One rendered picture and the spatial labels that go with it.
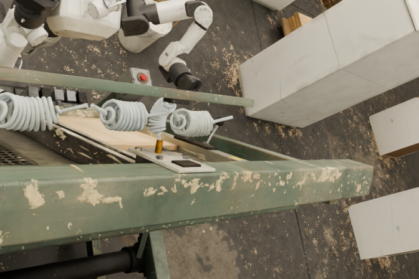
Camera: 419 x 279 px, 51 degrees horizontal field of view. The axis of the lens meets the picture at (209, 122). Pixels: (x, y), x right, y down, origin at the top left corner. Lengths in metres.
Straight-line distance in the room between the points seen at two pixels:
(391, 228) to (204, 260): 2.27
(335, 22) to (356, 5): 0.22
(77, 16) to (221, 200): 1.03
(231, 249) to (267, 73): 1.64
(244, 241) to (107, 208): 3.07
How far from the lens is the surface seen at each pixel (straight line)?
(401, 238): 4.99
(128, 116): 0.90
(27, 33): 1.50
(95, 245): 2.77
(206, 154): 1.57
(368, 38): 3.68
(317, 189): 1.26
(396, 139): 6.35
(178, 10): 1.90
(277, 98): 4.05
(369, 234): 5.14
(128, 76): 2.32
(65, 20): 1.75
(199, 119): 1.04
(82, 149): 1.24
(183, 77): 1.88
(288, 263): 4.19
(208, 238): 3.53
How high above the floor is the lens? 2.59
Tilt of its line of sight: 41 degrees down
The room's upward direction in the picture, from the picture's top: 61 degrees clockwise
